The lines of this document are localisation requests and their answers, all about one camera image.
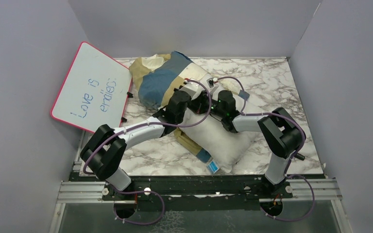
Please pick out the white pillow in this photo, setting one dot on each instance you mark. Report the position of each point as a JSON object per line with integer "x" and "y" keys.
{"x": 209, "y": 140}

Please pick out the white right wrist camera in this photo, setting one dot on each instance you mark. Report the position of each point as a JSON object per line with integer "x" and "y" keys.
{"x": 212, "y": 85}

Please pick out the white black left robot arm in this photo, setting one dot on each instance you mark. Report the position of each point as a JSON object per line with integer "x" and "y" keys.
{"x": 105, "y": 149}

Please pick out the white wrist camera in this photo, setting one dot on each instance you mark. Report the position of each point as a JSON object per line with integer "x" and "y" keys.
{"x": 193, "y": 88}
{"x": 212, "y": 85}

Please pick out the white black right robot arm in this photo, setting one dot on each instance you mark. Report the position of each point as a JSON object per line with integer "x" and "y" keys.
{"x": 282, "y": 134}

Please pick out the black yellow marker pen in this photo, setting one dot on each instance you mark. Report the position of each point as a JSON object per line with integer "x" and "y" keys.
{"x": 300, "y": 157}

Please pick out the blue white pillow tag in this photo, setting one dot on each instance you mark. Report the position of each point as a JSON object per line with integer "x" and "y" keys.
{"x": 213, "y": 167}

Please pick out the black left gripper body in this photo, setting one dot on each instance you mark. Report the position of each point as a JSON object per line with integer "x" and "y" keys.
{"x": 180, "y": 119}

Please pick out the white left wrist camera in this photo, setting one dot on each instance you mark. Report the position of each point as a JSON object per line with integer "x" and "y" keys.
{"x": 193, "y": 88}

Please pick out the blue beige checked pillowcase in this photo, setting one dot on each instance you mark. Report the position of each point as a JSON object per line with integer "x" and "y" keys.
{"x": 156, "y": 77}

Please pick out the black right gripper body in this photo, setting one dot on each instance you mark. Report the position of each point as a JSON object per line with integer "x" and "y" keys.
{"x": 204, "y": 104}

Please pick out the aluminium frame rail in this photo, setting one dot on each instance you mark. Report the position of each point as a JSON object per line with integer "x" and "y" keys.
{"x": 316, "y": 205}

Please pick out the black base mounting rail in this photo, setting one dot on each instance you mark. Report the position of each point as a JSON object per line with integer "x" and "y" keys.
{"x": 178, "y": 193}

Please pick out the pink framed whiteboard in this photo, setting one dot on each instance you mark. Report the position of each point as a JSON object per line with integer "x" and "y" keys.
{"x": 94, "y": 91}

